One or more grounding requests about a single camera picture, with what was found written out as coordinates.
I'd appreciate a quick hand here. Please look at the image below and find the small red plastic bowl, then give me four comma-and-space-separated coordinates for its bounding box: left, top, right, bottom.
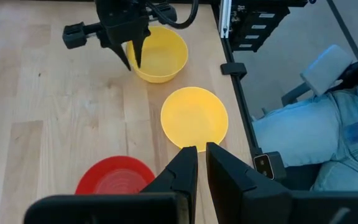
75, 155, 157, 196

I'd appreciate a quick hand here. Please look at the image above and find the black table-level camera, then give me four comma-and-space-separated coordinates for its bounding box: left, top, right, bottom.
252, 151, 288, 182

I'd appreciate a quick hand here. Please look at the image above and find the silver aluminium frame post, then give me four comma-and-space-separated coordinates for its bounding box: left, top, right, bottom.
218, 0, 232, 39

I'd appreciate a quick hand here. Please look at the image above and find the black labelled electronics box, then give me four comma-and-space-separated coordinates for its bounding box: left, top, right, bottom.
230, 0, 309, 53

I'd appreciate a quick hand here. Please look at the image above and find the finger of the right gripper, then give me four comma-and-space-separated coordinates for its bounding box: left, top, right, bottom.
108, 43, 132, 72
132, 32, 145, 69

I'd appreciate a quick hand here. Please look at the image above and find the grey office chair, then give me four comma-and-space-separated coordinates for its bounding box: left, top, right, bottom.
280, 44, 355, 107

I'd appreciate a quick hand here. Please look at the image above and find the person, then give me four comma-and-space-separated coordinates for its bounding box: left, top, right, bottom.
252, 51, 358, 192

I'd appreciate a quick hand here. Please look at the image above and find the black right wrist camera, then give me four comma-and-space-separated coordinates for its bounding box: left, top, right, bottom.
62, 21, 105, 50

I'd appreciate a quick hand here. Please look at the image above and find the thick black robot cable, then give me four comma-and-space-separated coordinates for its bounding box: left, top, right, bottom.
146, 0, 200, 30

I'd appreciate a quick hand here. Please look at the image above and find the black rail clamp bracket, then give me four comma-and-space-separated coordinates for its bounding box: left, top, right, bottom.
220, 62, 247, 79

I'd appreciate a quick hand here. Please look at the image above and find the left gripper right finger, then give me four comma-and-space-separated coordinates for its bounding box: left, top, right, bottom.
206, 142, 292, 224

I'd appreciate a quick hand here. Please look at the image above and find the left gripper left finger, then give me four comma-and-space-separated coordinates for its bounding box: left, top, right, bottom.
141, 146, 199, 224

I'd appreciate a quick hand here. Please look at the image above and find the black table frame rail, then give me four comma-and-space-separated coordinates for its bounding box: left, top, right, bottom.
219, 36, 264, 160

